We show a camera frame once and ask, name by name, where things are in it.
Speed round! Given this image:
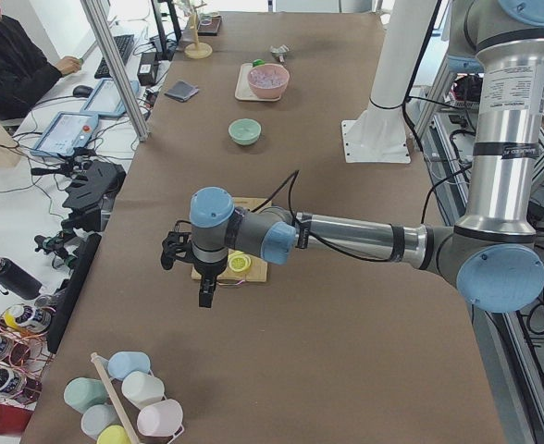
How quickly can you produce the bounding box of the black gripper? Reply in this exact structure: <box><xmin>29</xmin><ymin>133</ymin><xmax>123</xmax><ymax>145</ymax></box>
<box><xmin>193</xmin><ymin>258</ymin><xmax>227</xmax><ymax>308</ymax></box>

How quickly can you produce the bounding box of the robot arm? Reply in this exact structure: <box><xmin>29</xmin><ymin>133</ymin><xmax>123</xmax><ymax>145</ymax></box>
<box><xmin>190</xmin><ymin>1</ymin><xmax>544</xmax><ymax>313</ymax></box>

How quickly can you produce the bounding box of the green ceramic bowl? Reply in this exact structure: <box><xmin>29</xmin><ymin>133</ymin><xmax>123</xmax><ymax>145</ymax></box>
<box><xmin>228</xmin><ymin>118</ymin><xmax>262</xmax><ymax>146</ymax></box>

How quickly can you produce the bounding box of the pink bowl of ice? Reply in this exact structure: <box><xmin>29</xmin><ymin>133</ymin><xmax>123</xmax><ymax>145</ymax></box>
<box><xmin>247</xmin><ymin>64</ymin><xmax>290</xmax><ymax>99</ymax></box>

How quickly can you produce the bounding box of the metal ice scoop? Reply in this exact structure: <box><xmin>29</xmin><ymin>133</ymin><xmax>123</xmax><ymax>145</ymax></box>
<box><xmin>269</xmin><ymin>44</ymin><xmax>290</xmax><ymax>64</ymax></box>

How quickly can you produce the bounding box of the lemon slice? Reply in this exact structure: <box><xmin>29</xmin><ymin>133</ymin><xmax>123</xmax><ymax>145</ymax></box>
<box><xmin>228</xmin><ymin>251</ymin><xmax>252</xmax><ymax>273</ymax></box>

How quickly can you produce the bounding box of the wooden cutting board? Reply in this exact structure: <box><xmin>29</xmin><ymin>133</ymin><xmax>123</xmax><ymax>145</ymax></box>
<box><xmin>191</xmin><ymin>197</ymin><xmax>268</xmax><ymax>287</ymax></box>

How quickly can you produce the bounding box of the white cup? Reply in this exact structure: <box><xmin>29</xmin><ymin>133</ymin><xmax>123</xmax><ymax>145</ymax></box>
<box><xmin>121</xmin><ymin>371</ymin><xmax>165</xmax><ymax>409</ymax></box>

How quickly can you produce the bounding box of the pink cup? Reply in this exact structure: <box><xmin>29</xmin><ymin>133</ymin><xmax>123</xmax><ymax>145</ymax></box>
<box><xmin>137</xmin><ymin>399</ymin><xmax>183</xmax><ymax>437</ymax></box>

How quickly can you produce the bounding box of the green cup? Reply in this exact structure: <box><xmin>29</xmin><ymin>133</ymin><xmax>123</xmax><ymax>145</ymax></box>
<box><xmin>63</xmin><ymin>377</ymin><xmax>108</xmax><ymax>413</ymax></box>

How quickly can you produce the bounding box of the grey blue cup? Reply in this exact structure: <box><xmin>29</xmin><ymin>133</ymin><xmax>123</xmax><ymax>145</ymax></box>
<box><xmin>80</xmin><ymin>404</ymin><xmax>119</xmax><ymax>439</ymax></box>

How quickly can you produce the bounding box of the yellow cup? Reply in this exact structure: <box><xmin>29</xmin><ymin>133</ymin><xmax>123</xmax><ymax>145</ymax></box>
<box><xmin>96</xmin><ymin>425</ymin><xmax>131</xmax><ymax>444</ymax></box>

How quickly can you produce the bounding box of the black water bottle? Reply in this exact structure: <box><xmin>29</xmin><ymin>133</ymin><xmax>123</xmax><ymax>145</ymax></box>
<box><xmin>0</xmin><ymin>256</ymin><xmax>42</xmax><ymax>301</ymax></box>

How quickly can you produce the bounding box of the grey folded cloth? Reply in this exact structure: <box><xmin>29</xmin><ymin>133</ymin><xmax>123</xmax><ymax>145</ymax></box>
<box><xmin>165</xmin><ymin>80</ymin><xmax>200</xmax><ymax>103</ymax></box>

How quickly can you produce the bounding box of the cream rabbit tray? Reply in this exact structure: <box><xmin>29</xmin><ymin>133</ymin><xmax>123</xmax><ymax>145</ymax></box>
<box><xmin>234</xmin><ymin>63</ymin><xmax>281</xmax><ymax>102</ymax></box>

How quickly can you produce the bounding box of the blue teach pendant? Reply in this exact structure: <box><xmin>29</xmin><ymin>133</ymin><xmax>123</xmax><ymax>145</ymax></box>
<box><xmin>30</xmin><ymin>112</ymin><xmax>99</xmax><ymax>157</ymax></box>
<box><xmin>80</xmin><ymin>78</ymin><xmax>126</xmax><ymax>118</ymax></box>

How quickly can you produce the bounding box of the black computer mouse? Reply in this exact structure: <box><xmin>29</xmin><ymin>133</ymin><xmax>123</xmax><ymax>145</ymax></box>
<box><xmin>72</xmin><ymin>85</ymin><xmax>93</xmax><ymax>98</ymax></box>

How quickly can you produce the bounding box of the wooden mug tree stand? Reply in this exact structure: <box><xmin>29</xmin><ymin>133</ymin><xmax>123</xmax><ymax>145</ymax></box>
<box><xmin>179</xmin><ymin>0</ymin><xmax>213</xmax><ymax>59</ymax></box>

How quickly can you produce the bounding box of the black keyboard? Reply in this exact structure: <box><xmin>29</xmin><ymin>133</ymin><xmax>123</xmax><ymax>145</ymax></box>
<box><xmin>93</xmin><ymin>33</ymin><xmax>136</xmax><ymax>80</ymax></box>

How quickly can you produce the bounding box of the person in black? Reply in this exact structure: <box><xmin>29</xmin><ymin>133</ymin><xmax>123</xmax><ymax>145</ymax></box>
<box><xmin>0</xmin><ymin>7</ymin><xmax>82</xmax><ymax>120</ymax></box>

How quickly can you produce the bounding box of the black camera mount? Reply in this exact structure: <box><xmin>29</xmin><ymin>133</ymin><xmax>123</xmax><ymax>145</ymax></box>
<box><xmin>160</xmin><ymin>219</ymin><xmax>195</xmax><ymax>270</ymax></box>

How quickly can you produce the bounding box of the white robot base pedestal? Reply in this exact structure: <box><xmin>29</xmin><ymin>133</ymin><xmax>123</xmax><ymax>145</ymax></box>
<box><xmin>341</xmin><ymin>0</ymin><xmax>440</xmax><ymax>164</ymax></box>

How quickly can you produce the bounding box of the aluminium frame post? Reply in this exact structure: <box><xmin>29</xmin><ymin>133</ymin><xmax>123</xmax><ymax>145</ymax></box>
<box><xmin>80</xmin><ymin>0</ymin><xmax>149</xmax><ymax>142</ymax></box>

